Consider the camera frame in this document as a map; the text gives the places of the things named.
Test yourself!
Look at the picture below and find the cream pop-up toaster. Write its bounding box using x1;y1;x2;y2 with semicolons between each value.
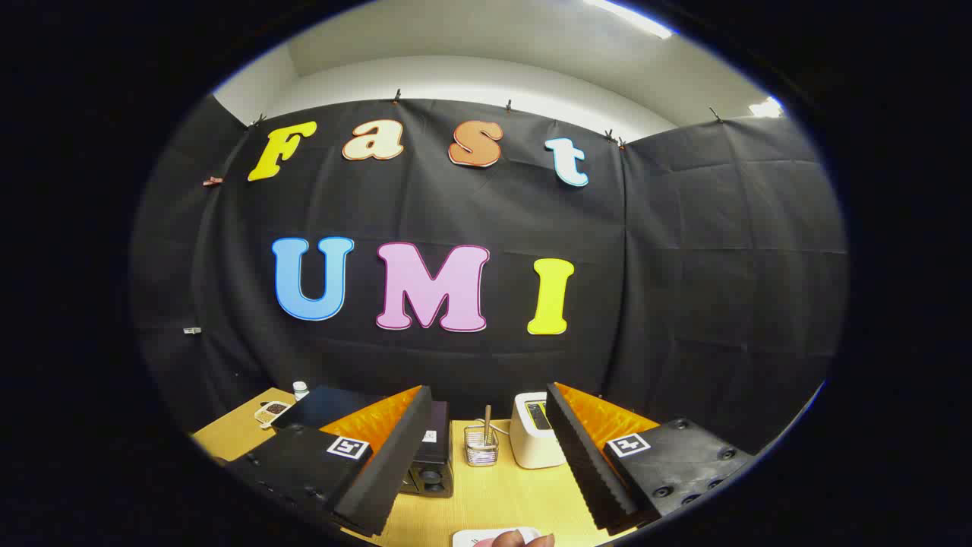
509;392;566;470

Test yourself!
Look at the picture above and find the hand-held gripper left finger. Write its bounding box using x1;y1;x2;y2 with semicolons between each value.
226;384;434;537

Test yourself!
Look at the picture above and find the row of small backdrop clips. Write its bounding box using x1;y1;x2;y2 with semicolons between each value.
247;87;724;149

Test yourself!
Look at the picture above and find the white square plate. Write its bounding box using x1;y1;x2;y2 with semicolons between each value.
453;527;541;547

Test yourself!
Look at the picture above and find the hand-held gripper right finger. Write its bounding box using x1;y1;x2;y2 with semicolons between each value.
547;382;756;533

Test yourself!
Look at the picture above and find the white divided grain dish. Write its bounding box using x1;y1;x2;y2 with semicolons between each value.
254;400;293;430

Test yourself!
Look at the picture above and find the black toaster oven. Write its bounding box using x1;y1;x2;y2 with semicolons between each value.
272;385;455;499

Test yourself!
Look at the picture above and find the clear glass holder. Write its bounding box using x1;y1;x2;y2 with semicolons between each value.
464;424;500;466

